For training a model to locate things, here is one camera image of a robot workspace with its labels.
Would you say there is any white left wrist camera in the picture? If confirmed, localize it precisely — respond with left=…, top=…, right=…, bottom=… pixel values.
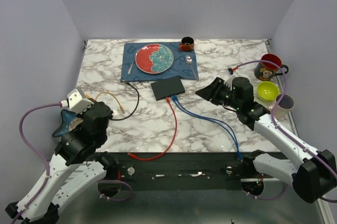
left=61, top=88, right=94, bottom=114

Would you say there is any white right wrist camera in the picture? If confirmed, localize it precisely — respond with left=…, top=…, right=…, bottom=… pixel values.
left=224, top=75, right=235, bottom=89

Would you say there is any yellow ethernet cable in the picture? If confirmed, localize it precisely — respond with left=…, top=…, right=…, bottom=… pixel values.
left=85, top=91, right=125, bottom=114

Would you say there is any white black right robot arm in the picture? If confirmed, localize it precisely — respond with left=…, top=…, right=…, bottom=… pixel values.
left=196, top=77, right=336, bottom=203

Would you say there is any red ethernet cable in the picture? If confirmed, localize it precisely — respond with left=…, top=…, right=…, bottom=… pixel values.
left=127, top=96, right=177, bottom=162

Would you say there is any silver spoon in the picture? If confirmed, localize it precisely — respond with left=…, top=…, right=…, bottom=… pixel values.
left=185, top=55, right=199, bottom=81

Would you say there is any blue star-shaped dish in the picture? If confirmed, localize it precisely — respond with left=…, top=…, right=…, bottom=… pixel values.
left=52, top=110, right=83, bottom=138

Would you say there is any blue cloth placemat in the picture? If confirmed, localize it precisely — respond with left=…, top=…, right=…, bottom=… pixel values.
left=121, top=42, right=199, bottom=82

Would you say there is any black ethernet cable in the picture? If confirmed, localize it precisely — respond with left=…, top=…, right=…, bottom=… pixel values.
left=109, top=79, right=140, bottom=122

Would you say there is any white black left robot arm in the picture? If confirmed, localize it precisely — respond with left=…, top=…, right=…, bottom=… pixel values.
left=5, top=101, right=118, bottom=223

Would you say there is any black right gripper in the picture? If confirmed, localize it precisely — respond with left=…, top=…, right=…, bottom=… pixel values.
left=195, top=76, right=241, bottom=110

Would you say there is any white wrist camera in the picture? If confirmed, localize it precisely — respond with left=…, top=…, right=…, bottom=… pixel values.
left=61, top=88, right=94, bottom=114
left=224, top=75, right=235, bottom=89

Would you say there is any silver fork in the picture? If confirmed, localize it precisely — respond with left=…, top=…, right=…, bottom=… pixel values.
left=127, top=53, right=137, bottom=74

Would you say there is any red and teal plate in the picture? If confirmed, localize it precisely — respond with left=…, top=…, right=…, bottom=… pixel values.
left=135, top=43, right=174, bottom=74

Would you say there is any lavender cup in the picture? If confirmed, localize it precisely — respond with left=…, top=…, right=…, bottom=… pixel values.
left=270, top=94, right=295, bottom=120

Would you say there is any lime green bowl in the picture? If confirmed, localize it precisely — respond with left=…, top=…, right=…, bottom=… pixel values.
left=257, top=81, right=280, bottom=102

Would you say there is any black mug red inside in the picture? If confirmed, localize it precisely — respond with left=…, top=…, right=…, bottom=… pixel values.
left=254, top=53, right=289, bottom=81

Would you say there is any small brown mug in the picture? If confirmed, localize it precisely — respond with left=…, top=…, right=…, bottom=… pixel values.
left=179, top=36, right=194, bottom=52

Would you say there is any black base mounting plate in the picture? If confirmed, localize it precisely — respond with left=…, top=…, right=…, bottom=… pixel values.
left=94, top=152, right=288, bottom=192

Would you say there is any black network switch box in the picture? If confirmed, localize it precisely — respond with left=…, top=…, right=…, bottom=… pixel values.
left=151, top=76, right=185, bottom=101

